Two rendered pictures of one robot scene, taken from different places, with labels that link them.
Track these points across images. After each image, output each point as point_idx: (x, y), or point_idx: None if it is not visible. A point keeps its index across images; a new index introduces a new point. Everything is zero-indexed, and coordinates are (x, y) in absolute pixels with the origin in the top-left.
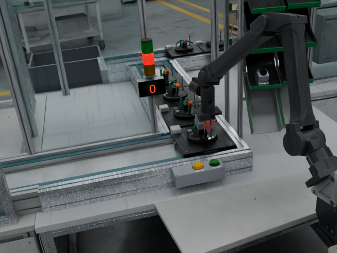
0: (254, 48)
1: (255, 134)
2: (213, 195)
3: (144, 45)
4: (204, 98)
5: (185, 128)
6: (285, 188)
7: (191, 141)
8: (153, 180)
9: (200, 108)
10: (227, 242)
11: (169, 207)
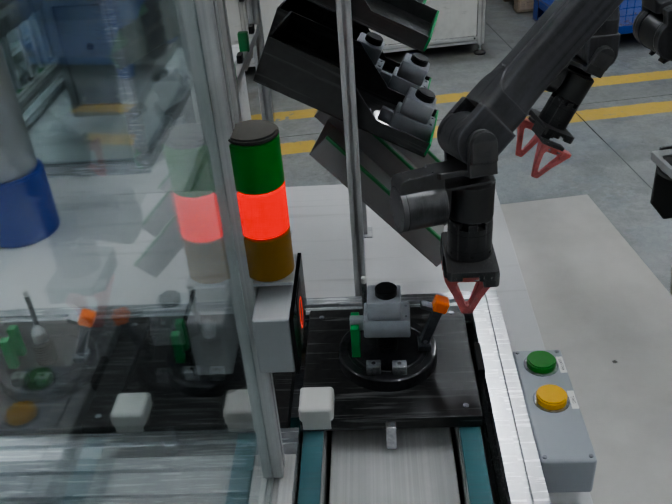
0: None
1: (320, 293)
2: (590, 430)
3: (273, 153)
4: (490, 212)
5: (313, 384)
6: (580, 309)
7: (415, 382)
8: None
9: (467, 253)
10: None
11: None
